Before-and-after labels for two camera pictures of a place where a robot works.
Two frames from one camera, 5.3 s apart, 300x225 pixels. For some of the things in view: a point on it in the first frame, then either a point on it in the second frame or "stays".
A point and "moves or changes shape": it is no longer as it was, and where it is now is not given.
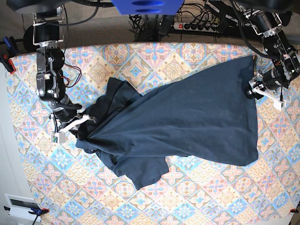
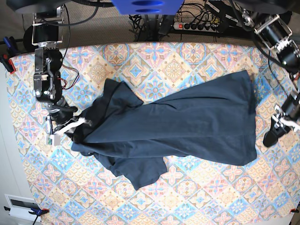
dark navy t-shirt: (210, 117) moves or changes shape
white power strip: (196, 27) stays
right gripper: (268, 84) to (288, 113)
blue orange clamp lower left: (38, 212) stays
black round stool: (28, 40) stays
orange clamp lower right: (294, 210) stays
